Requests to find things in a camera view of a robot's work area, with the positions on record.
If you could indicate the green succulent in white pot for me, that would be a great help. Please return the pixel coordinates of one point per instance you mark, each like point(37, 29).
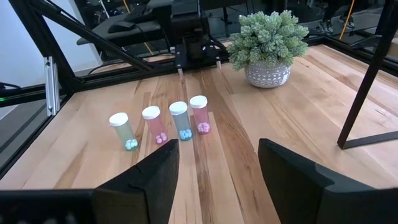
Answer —
point(267, 40)

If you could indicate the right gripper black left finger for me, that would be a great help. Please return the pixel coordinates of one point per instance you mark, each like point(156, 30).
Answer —
point(149, 193)

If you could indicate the green pill bottle white cap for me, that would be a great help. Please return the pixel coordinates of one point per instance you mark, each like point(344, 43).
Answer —
point(126, 133)

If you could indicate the blue pill bottle white cap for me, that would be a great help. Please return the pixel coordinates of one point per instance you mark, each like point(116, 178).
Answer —
point(182, 123)

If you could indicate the silver aluminium bracket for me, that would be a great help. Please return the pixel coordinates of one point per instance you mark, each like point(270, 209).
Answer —
point(51, 87)

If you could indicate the pink pill bottle white cap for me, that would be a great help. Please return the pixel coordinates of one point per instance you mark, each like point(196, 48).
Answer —
point(201, 116)
point(155, 126)

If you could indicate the person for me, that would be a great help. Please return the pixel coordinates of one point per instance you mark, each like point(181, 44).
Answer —
point(326, 26)

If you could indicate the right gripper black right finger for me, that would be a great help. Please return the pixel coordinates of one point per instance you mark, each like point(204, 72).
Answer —
point(286, 186)

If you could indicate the black computer mouse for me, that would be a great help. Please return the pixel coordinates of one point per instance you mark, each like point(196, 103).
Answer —
point(121, 27)

